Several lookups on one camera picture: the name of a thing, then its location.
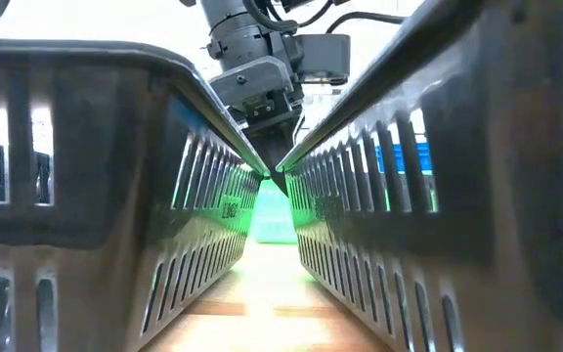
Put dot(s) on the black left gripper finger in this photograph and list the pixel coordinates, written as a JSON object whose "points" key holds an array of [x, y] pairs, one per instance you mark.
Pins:
{"points": [[274, 151]]}

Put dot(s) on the green plastic slotted basket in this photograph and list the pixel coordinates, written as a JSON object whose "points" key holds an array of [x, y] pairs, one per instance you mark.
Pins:
{"points": [[274, 220]]}

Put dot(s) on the blue plastic slotted basket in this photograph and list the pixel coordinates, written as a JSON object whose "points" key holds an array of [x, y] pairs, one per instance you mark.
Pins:
{"points": [[424, 159]]}

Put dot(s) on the black plastic slotted basket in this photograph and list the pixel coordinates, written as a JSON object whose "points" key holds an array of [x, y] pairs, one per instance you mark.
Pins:
{"points": [[506, 171], [91, 171]]}

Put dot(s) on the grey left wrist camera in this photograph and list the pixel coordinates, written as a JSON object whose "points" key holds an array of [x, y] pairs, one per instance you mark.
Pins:
{"points": [[323, 56]]}

